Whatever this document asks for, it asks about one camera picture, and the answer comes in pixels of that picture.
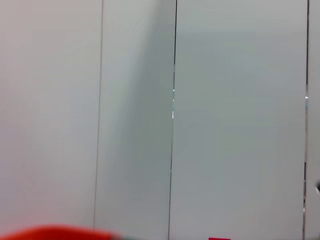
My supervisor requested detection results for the orange basket handle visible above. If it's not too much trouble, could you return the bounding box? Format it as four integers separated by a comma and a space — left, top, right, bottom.
0, 224, 126, 240

